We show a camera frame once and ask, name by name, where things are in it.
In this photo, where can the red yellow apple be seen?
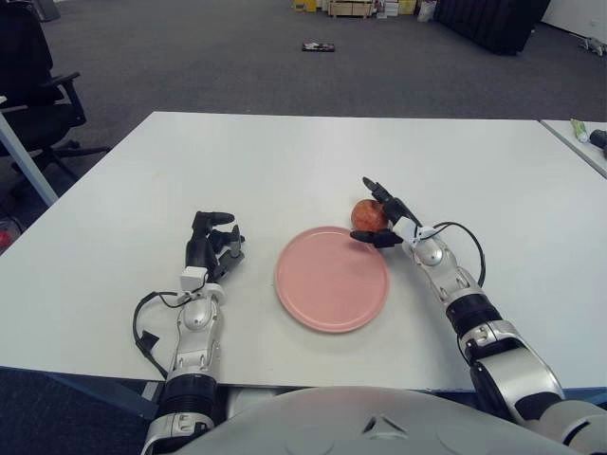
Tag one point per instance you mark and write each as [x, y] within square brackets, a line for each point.
[367, 215]

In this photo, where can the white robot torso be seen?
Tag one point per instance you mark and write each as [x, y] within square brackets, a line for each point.
[308, 426]

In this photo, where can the flat black tray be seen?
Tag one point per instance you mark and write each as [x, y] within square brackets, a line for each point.
[318, 46]

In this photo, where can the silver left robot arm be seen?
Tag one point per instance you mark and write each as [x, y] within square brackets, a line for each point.
[192, 341]

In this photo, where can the black office chair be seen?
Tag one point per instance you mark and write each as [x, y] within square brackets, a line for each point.
[28, 71]

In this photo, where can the wooden crate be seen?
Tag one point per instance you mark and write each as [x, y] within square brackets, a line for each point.
[351, 8]

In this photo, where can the small red item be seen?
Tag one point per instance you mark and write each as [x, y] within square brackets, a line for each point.
[4, 236]

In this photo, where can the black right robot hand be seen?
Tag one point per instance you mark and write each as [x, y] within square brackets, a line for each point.
[393, 208]

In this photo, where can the grey bin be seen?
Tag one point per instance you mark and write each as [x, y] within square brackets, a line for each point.
[47, 9]

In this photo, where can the pink round plate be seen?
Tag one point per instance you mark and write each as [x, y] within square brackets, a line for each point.
[332, 279]

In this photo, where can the white plastic bag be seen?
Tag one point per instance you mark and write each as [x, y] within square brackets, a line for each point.
[427, 11]

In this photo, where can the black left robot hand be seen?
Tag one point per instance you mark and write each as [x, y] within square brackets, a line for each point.
[198, 251]

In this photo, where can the pale yellow box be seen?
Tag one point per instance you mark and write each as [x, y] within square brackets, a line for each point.
[408, 5]

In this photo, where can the white cardboard boxes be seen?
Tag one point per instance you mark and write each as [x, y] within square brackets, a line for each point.
[390, 7]

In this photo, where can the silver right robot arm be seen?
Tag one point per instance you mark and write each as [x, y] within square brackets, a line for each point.
[474, 308]

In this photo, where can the grey robot dog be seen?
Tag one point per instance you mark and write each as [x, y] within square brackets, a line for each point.
[594, 44]

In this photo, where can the black cabinet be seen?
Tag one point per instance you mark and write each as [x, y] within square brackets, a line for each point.
[493, 23]

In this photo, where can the grey blue table leg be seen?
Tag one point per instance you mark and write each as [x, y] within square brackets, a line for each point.
[26, 166]

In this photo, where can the green white tube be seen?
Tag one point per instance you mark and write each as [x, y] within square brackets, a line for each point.
[578, 129]

